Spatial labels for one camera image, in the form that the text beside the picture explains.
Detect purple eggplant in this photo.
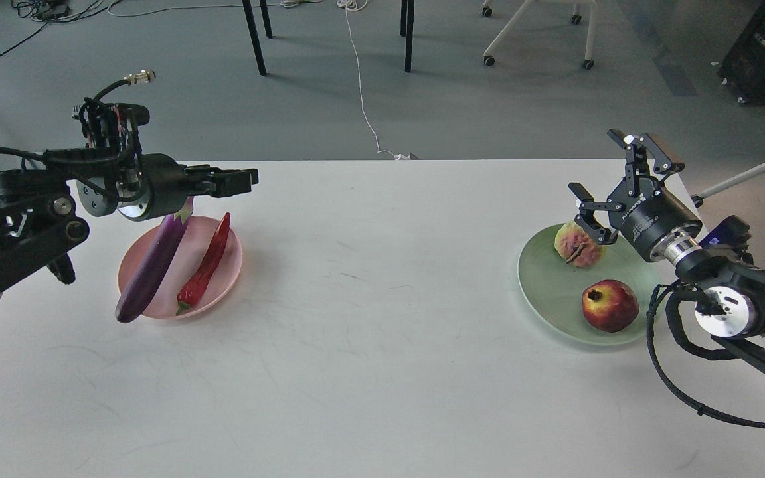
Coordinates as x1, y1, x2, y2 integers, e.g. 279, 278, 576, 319
115, 197, 194, 323

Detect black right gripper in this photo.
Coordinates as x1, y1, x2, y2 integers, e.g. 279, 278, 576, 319
568, 128, 702, 262

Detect white office chair base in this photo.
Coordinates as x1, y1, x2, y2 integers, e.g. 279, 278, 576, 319
481, 0, 599, 71

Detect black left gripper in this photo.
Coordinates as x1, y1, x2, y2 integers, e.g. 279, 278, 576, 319
115, 154, 259, 222

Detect red pomegranate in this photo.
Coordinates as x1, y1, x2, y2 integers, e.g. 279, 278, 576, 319
582, 279, 640, 333

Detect black cables on floor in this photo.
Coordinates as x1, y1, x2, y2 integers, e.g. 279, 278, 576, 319
0, 0, 124, 78

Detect green plate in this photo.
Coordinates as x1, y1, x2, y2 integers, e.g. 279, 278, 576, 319
518, 224, 661, 347

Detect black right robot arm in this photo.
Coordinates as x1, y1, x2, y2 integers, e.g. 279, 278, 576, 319
568, 129, 765, 429

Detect red chili pepper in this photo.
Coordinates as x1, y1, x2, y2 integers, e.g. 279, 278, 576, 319
175, 212, 231, 317

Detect white cable on floor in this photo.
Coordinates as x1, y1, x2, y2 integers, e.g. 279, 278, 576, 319
108, 0, 412, 161

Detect black table legs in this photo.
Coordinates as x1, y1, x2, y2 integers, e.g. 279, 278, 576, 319
240, 1, 416, 76

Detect pink plate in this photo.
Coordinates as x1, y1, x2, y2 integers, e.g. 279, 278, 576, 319
143, 216, 243, 319

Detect yellow green custard apple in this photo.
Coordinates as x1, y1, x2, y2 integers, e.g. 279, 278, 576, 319
553, 221, 606, 268

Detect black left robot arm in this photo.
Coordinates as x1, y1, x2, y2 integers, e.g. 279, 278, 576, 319
0, 70, 258, 293

